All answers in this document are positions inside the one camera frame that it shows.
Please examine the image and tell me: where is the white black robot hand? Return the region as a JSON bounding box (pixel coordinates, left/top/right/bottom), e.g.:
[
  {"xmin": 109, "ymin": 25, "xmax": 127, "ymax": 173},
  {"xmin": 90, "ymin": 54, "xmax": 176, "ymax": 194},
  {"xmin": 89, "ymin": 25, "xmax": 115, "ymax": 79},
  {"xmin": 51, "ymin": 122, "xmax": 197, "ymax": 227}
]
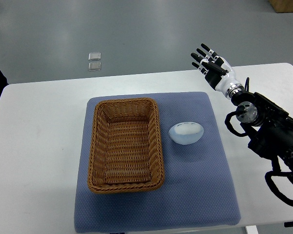
[{"xmin": 191, "ymin": 43, "xmax": 243, "ymax": 96}]

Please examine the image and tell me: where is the light blue egg-shaped toy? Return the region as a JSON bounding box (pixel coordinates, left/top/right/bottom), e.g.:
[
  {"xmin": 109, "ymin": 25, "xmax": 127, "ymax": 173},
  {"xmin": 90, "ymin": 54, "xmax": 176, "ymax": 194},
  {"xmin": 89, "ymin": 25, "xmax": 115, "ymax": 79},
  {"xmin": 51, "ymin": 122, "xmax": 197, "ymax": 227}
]
[{"xmin": 168, "ymin": 121, "xmax": 204, "ymax": 145}]

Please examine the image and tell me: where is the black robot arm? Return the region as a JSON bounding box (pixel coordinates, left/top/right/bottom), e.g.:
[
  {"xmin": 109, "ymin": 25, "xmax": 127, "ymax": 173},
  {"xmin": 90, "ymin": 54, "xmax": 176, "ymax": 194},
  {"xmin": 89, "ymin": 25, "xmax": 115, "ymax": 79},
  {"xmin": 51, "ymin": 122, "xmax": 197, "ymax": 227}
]
[{"xmin": 191, "ymin": 44, "xmax": 293, "ymax": 171}]

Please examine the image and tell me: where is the brown wicker basket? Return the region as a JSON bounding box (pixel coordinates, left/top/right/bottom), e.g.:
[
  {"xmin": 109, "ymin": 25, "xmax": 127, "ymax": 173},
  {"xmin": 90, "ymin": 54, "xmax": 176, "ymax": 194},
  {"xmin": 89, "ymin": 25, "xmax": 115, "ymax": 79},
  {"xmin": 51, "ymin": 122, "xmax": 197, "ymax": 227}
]
[{"xmin": 87, "ymin": 97, "xmax": 165, "ymax": 194}]

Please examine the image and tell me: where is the brown cardboard box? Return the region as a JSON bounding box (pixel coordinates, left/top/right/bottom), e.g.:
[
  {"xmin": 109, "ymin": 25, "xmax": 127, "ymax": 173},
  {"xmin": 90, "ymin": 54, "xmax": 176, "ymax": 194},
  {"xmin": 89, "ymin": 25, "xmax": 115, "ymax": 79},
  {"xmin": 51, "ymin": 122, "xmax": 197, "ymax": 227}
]
[{"xmin": 269, "ymin": 0, "xmax": 293, "ymax": 13}]

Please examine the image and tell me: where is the upper metal floor plate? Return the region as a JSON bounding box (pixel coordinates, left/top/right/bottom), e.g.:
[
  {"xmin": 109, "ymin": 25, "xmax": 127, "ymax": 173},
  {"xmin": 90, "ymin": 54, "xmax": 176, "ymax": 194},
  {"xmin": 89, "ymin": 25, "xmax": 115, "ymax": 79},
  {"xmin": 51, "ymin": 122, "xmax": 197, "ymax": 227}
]
[{"xmin": 88, "ymin": 52, "xmax": 101, "ymax": 61}]

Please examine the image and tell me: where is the metal floor plate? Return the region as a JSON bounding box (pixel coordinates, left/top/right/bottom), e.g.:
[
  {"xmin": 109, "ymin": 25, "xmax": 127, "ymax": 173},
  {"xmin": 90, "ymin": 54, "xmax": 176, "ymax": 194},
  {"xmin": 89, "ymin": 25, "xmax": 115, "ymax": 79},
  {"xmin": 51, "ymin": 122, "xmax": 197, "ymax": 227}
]
[
  {"xmin": 88, "ymin": 52, "xmax": 101, "ymax": 61},
  {"xmin": 88, "ymin": 62, "xmax": 102, "ymax": 71}
]

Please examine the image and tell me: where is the lower metal floor plate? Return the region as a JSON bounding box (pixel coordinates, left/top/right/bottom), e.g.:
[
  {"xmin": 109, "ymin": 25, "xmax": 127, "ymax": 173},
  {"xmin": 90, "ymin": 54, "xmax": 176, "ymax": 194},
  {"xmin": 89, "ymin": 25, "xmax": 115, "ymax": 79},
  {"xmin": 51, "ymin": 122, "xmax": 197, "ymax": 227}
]
[{"xmin": 88, "ymin": 62, "xmax": 102, "ymax": 71}]

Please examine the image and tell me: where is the blue fabric mat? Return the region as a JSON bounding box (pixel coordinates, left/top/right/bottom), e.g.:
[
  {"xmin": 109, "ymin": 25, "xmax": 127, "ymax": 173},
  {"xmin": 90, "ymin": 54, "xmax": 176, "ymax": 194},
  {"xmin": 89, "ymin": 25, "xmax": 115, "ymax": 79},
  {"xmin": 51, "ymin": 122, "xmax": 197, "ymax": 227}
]
[{"xmin": 74, "ymin": 92, "xmax": 241, "ymax": 233}]

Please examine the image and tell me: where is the white table leg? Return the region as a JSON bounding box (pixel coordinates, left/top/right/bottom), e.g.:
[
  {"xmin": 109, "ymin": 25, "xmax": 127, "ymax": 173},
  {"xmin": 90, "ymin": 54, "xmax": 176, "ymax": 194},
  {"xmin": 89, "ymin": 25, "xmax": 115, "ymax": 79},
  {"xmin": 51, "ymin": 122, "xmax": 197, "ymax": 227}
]
[{"xmin": 245, "ymin": 225, "xmax": 259, "ymax": 234}]

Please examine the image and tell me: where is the black cable loop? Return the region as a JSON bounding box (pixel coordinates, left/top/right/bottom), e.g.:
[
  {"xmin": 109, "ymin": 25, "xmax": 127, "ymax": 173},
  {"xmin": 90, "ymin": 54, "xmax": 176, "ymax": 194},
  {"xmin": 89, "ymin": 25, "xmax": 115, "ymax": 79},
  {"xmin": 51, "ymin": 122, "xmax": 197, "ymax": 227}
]
[{"xmin": 265, "ymin": 158, "xmax": 293, "ymax": 207}]

